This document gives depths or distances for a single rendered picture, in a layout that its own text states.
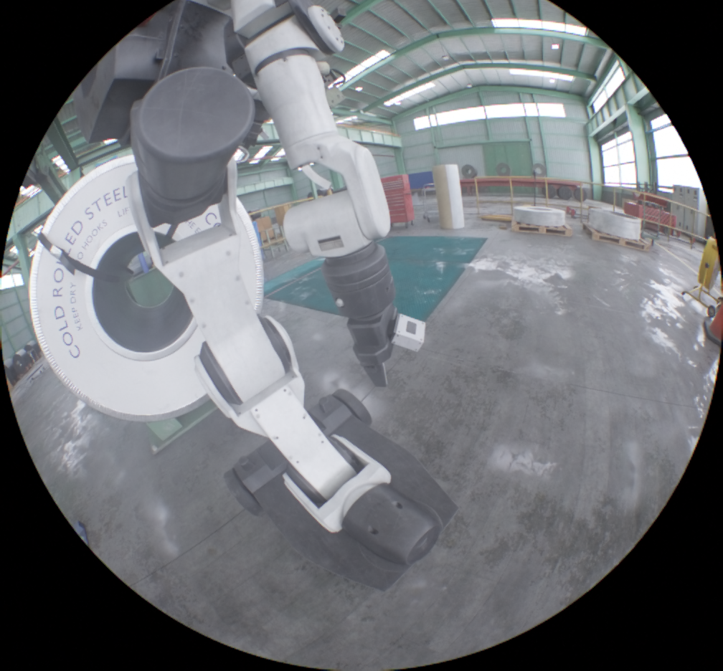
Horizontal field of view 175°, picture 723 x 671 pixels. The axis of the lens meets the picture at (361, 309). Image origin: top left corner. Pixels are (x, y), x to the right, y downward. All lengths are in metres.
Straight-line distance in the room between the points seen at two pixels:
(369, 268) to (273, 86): 0.23
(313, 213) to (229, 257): 0.19
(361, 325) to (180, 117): 0.31
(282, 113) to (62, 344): 1.15
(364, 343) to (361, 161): 0.24
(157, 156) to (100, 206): 0.95
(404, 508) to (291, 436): 0.28
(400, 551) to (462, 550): 0.38
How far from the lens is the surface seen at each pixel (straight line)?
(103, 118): 0.46
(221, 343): 0.42
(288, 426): 0.54
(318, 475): 0.59
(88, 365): 1.22
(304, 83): 0.28
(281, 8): 0.35
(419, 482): 0.73
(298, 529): 0.75
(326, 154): 0.25
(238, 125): 0.24
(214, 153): 0.22
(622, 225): 5.16
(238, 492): 0.87
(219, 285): 0.41
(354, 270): 0.27
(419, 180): 9.56
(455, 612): 0.88
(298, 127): 0.27
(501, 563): 0.89
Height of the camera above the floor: 0.85
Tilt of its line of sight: 27 degrees down
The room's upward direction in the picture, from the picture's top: 12 degrees counter-clockwise
